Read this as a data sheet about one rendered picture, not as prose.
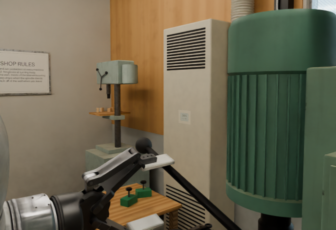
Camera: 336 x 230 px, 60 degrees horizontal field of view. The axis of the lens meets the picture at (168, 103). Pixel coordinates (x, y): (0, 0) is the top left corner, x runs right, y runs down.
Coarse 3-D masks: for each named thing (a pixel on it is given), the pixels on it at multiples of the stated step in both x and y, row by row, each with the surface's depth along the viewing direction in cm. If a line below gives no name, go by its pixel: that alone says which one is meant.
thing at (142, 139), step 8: (136, 144) 60; (144, 144) 60; (144, 152) 60; (152, 152) 58; (168, 168) 53; (176, 176) 51; (184, 184) 49; (192, 192) 48; (200, 192) 48; (200, 200) 46; (208, 200) 46; (208, 208) 45; (216, 208) 44; (216, 216) 43; (224, 216) 43; (224, 224) 42; (232, 224) 41
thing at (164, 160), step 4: (156, 156) 55; (160, 156) 55; (164, 156) 55; (168, 156) 55; (160, 160) 54; (164, 160) 54; (168, 160) 54; (172, 160) 54; (148, 164) 52; (152, 164) 52; (156, 164) 52; (160, 164) 52; (164, 164) 53; (168, 164) 54; (140, 168) 51; (144, 168) 50; (148, 168) 51; (152, 168) 52
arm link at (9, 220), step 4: (4, 204) 41; (4, 208) 40; (8, 208) 40; (4, 212) 39; (8, 212) 39; (0, 216) 35; (4, 216) 38; (8, 216) 39; (0, 220) 36; (4, 220) 38; (8, 220) 39; (0, 224) 36; (4, 224) 37; (8, 224) 38; (0, 228) 36; (4, 228) 37; (8, 228) 38
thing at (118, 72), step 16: (96, 64) 297; (112, 64) 269; (128, 64) 256; (112, 80) 270; (128, 80) 256; (96, 112) 296; (112, 112) 296; (128, 112) 297; (112, 144) 299; (96, 160) 270; (144, 176) 284
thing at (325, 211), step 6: (324, 156) 26; (330, 156) 26; (324, 162) 26; (330, 162) 25; (324, 168) 26; (330, 168) 25; (324, 174) 26; (330, 174) 25; (324, 180) 26; (330, 180) 25; (324, 186) 26; (330, 186) 25; (324, 192) 26; (330, 192) 25; (324, 198) 26; (330, 198) 25; (324, 204) 26; (330, 204) 25; (324, 210) 26; (330, 210) 25; (324, 216) 26; (330, 216) 25; (324, 222) 26; (330, 222) 25; (324, 228) 26; (330, 228) 25
